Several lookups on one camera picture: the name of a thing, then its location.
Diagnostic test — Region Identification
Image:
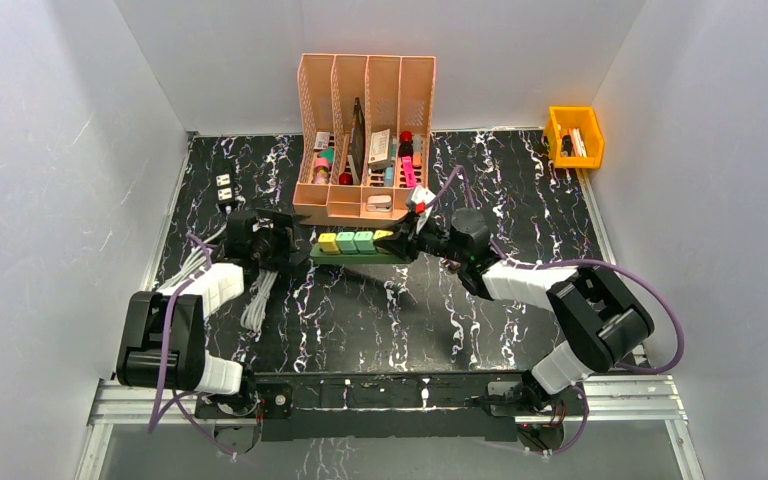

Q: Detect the orange desk file organizer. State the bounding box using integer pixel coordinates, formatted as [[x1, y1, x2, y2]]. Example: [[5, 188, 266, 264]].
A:
[[293, 53, 437, 227]]

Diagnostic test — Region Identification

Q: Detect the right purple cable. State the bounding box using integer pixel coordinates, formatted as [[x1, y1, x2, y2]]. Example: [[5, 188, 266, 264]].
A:
[[423, 165, 686, 457]]

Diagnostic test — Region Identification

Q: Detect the white coiled cord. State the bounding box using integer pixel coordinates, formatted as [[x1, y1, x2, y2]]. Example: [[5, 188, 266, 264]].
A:
[[240, 268, 281, 334], [158, 225, 230, 293]]

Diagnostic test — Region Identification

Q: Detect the yellow charger plug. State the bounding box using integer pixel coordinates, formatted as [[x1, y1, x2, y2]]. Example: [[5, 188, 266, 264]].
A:
[[373, 230, 393, 252], [317, 232, 341, 254]]

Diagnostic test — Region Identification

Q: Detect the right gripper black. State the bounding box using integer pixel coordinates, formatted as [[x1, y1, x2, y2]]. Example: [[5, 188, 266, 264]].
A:
[[374, 209, 469, 264]]

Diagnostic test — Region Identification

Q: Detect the yellow storage bin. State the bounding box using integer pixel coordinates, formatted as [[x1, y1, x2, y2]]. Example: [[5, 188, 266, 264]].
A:
[[543, 106, 605, 170]]

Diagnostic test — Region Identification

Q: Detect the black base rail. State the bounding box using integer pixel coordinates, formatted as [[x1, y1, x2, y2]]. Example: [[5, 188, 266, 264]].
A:
[[195, 371, 584, 448]]

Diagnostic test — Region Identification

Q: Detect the green charger plug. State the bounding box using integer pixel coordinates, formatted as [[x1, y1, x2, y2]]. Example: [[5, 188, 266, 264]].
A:
[[353, 231, 377, 254], [335, 231, 358, 254]]

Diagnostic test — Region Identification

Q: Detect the white coiled cord upper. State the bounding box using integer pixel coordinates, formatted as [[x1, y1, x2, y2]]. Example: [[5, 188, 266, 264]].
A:
[[240, 268, 281, 334]]

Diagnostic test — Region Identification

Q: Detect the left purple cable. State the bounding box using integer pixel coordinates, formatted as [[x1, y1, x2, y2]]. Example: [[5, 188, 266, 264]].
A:
[[147, 231, 236, 458]]

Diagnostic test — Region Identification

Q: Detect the black tablet in organizer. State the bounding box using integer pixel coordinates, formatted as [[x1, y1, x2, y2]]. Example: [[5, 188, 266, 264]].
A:
[[348, 97, 366, 185]]

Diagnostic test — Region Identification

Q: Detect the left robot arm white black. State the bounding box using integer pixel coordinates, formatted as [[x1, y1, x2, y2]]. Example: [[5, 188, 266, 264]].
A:
[[115, 209, 308, 416]]

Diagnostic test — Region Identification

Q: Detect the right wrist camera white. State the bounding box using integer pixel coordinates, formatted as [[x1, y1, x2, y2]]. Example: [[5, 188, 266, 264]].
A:
[[405, 185, 436, 214]]

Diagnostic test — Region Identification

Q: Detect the white box in organizer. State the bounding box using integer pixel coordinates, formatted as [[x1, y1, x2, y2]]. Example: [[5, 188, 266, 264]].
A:
[[367, 129, 391, 170]]

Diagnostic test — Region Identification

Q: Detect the purple cable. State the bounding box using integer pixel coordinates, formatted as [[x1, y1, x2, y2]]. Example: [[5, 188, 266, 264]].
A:
[[147, 231, 236, 458], [423, 165, 686, 457]]

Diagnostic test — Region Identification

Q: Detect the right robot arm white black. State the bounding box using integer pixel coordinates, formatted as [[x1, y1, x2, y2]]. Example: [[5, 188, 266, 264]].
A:
[[374, 208, 655, 414]]

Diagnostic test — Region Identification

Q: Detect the white coiled cord lower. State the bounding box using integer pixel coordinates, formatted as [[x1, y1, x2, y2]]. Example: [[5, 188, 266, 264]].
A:
[[158, 225, 230, 293]]

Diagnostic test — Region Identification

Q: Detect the black power strip front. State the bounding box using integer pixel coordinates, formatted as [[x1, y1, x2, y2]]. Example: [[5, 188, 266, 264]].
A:
[[215, 172, 238, 212]]

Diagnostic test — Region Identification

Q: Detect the green power strip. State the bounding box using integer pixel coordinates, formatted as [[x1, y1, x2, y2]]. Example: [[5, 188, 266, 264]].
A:
[[309, 244, 411, 265]]

